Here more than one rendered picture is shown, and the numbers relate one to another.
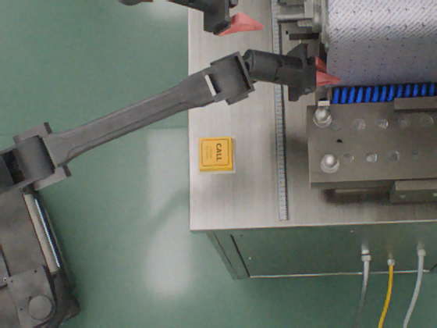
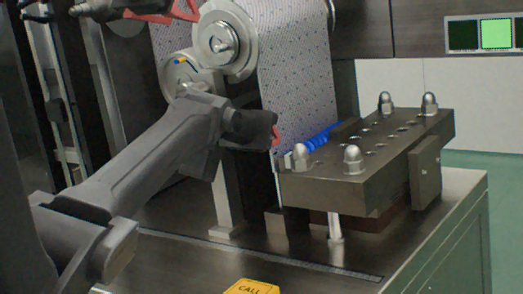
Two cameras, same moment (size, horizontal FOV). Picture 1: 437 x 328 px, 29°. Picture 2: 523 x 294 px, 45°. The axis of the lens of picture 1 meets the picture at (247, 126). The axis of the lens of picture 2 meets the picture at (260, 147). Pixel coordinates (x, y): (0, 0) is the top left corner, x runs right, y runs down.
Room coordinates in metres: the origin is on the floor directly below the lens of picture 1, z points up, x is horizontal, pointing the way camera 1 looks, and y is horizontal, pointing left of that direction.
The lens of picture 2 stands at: (0.07, 0.76, 1.40)
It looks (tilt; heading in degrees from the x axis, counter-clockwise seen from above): 18 degrees down; 299
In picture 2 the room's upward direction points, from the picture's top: 9 degrees counter-clockwise
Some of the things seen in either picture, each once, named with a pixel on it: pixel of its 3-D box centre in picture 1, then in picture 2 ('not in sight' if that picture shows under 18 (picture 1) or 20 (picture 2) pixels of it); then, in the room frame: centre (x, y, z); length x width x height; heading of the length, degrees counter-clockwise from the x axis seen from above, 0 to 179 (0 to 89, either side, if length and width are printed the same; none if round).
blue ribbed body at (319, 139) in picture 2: (385, 94); (317, 144); (0.53, -0.28, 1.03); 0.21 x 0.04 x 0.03; 81
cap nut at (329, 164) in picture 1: (330, 161); (352, 158); (0.41, -0.14, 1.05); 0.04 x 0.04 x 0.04
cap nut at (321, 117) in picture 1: (322, 115); (300, 156); (0.51, -0.15, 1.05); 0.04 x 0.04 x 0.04
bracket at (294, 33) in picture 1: (302, 38); (214, 155); (0.68, -0.14, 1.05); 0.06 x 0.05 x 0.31; 81
